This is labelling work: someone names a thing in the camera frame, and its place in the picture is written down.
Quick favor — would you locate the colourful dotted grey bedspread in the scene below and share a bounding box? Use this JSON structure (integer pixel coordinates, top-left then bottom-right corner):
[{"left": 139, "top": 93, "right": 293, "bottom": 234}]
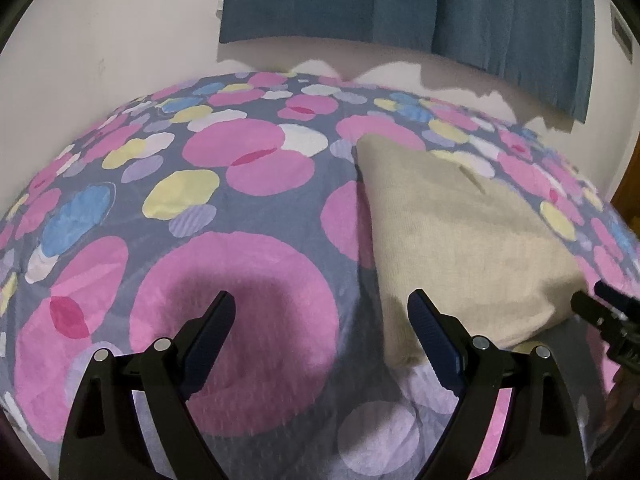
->
[{"left": 1, "top": 72, "right": 639, "bottom": 479}]

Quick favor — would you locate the wall vent plate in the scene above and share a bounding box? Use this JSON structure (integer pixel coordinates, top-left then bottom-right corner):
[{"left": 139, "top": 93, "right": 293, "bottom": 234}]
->
[{"left": 610, "top": 3, "right": 634, "bottom": 63}]

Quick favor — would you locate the teal blue curtain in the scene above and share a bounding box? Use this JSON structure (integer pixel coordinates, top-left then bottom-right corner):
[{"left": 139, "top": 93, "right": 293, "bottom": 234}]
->
[{"left": 219, "top": 0, "right": 596, "bottom": 120}]

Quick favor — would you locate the beige knit sweater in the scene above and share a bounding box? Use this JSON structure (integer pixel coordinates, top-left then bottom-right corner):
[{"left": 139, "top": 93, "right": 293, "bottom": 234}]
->
[{"left": 356, "top": 133, "right": 588, "bottom": 368}]

